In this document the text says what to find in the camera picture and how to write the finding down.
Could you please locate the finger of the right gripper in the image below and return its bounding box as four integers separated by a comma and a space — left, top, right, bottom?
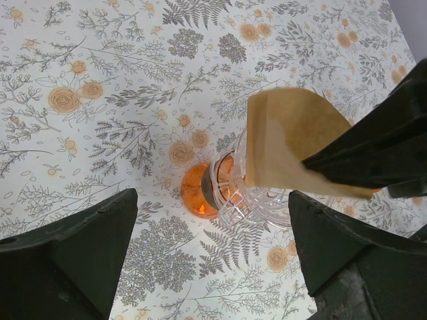
302, 59, 426, 199

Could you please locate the clear glass dripper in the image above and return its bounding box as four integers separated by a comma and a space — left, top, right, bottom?
211, 128, 334, 231

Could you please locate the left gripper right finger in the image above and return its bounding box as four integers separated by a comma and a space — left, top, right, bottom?
288, 191, 426, 319

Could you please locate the floral table mat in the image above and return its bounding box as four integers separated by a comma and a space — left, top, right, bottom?
1, 1, 416, 319

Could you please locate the brown paper coffee filter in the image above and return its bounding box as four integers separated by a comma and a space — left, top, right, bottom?
245, 87, 373, 199

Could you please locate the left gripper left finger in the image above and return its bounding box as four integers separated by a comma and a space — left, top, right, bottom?
1, 189, 137, 319

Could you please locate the orange glass carafe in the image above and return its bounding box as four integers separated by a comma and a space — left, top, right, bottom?
179, 156, 244, 221

